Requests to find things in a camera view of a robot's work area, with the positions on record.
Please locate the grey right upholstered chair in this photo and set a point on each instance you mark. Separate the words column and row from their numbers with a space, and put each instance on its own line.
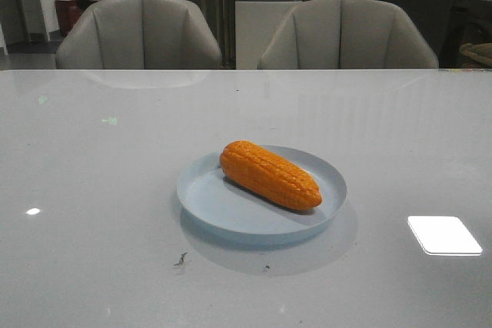
column 347, row 34

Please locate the grey left upholstered chair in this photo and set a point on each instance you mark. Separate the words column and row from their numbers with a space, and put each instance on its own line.
column 140, row 34

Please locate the brown cushioned sofa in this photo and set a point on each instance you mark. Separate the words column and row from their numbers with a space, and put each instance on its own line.
column 476, row 56

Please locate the white cabinet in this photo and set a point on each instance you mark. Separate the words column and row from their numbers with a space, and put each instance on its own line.
column 269, row 13

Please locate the grey upholstered chair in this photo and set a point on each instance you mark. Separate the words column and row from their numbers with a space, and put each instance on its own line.
column 347, row 34
column 140, row 34

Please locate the orange corn cob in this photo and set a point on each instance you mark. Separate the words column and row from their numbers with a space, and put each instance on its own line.
column 270, row 175

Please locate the red bin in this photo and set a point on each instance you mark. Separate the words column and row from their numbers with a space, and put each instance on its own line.
column 68, row 13

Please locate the light blue plate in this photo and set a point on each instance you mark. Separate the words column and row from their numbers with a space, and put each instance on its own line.
column 227, row 210

